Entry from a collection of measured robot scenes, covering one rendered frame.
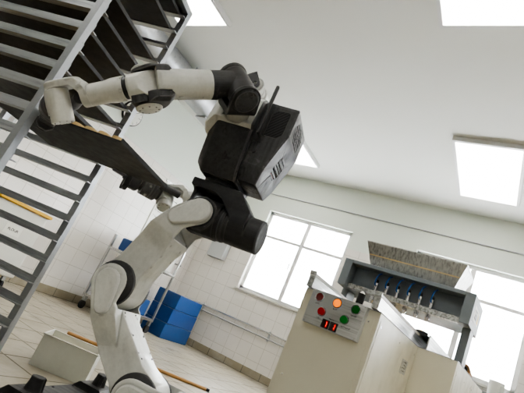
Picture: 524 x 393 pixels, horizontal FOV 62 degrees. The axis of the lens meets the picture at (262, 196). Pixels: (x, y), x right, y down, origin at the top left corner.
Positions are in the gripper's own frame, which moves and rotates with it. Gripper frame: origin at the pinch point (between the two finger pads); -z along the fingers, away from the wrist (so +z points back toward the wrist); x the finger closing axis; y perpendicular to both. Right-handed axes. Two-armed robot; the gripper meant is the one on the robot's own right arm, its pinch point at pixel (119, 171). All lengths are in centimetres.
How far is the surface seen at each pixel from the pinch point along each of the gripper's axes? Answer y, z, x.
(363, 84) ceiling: -110, 173, 205
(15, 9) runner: -4, -63, 36
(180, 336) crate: -398, 251, -87
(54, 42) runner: 14, -45, 27
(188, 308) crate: -393, 241, -49
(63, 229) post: -7.5, -6.8, -31.0
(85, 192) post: -7.3, -6.6, -13.8
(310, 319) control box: 47, 85, -23
